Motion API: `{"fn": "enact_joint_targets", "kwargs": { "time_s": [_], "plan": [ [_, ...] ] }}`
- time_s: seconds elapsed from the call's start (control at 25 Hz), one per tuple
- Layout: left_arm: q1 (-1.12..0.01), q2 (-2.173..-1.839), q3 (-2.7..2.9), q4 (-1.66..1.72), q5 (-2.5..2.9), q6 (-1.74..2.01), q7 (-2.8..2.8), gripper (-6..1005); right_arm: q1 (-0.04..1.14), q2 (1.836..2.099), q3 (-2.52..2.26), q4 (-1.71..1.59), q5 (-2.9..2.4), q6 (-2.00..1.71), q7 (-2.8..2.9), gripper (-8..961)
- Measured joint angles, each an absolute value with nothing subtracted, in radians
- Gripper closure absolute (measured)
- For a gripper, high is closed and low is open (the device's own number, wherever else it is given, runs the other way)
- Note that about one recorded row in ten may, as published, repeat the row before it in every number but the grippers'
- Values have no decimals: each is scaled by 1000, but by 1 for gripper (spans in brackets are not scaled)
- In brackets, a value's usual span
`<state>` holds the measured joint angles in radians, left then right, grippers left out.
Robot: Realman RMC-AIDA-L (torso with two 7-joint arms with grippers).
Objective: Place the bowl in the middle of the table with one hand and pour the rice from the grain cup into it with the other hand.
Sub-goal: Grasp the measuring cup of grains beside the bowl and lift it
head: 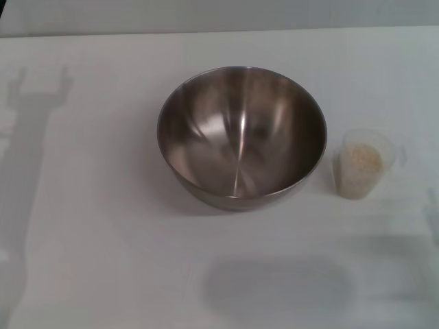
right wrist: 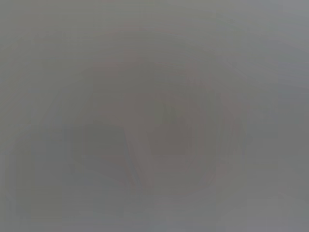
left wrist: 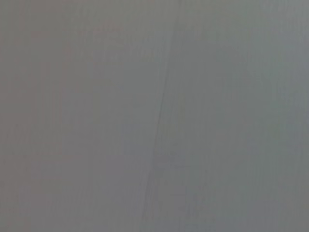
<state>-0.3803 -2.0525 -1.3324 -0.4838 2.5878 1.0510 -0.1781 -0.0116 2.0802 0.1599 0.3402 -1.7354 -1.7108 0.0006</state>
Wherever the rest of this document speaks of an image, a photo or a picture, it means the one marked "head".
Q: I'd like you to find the stainless steel mixing bowl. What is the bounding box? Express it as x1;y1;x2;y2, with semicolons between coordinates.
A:
156;64;329;212

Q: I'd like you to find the clear plastic measuring cup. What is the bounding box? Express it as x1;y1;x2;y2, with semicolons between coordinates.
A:
333;128;407;201

